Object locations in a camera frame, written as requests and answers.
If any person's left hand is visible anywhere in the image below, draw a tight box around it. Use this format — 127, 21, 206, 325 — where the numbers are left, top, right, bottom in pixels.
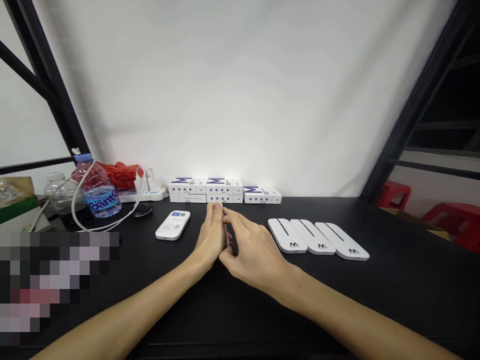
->
188, 202, 226, 272

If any person's right hand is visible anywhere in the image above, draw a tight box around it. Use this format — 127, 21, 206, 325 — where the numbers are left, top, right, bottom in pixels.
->
218, 208, 298, 292

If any thin white plastic cover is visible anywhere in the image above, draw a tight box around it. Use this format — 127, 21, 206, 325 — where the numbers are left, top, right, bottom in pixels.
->
220, 203, 233, 249

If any white box with blue print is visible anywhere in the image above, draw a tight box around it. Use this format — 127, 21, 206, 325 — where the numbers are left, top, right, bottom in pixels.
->
205, 177, 245, 196
168, 177, 207, 196
169, 193, 208, 205
243, 185, 283, 206
206, 193, 244, 205

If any white pocket router with label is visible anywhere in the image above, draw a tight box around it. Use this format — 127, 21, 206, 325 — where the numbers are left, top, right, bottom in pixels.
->
155, 210, 192, 241

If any white power strip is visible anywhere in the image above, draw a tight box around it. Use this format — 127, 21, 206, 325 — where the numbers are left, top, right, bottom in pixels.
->
115, 186, 169, 204

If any white pocket router with slot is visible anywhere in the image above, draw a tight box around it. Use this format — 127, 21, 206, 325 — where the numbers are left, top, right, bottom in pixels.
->
314, 221, 371, 261
267, 217, 305, 255
290, 218, 337, 256

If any red plastic bag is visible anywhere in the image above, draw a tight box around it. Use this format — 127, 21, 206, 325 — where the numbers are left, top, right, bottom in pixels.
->
70, 161, 146, 191

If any clear water bottle blue label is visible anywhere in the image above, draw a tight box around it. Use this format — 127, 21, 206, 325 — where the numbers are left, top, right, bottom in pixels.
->
72, 147, 123, 219

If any clear bottle with dark liquid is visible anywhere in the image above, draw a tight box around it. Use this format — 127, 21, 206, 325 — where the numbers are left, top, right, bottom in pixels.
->
43, 171, 94, 230

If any red plastic stool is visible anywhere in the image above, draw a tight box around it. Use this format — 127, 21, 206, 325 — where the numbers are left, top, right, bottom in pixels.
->
376, 180, 412, 211
421, 202, 480, 255

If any green and white carton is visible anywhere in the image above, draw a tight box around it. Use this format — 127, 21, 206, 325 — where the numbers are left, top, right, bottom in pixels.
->
0, 176, 52, 235

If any clear plastic bag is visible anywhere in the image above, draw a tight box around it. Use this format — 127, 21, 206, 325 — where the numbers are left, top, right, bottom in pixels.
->
0, 176, 35, 209

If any white charging cable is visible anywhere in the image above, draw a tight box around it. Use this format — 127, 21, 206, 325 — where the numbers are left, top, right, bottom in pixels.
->
31, 179, 78, 232
71, 166, 146, 232

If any black metal frame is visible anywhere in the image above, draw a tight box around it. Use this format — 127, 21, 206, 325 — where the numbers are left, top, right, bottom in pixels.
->
0, 0, 93, 176
359, 0, 480, 205

